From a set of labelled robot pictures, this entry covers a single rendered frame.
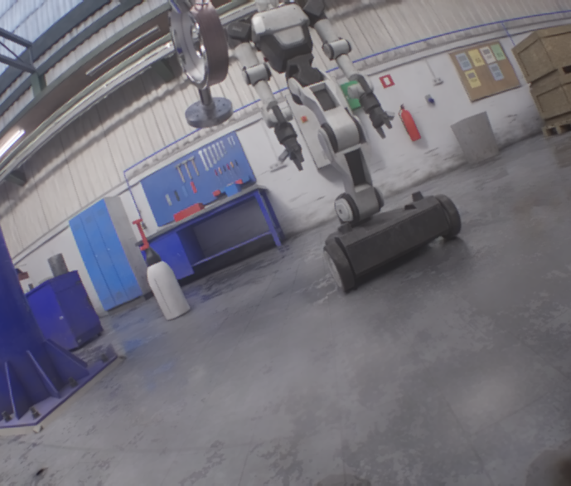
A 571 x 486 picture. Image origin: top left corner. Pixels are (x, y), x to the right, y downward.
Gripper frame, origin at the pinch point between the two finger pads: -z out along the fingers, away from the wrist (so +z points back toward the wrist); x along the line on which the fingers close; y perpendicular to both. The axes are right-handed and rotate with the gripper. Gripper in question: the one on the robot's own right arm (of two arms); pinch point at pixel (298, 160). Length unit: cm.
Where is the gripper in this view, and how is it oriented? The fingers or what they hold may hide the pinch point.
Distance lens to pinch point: 145.6
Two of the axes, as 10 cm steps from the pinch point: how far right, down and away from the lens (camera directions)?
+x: 0.0, -1.2, -9.9
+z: -4.0, -9.1, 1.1
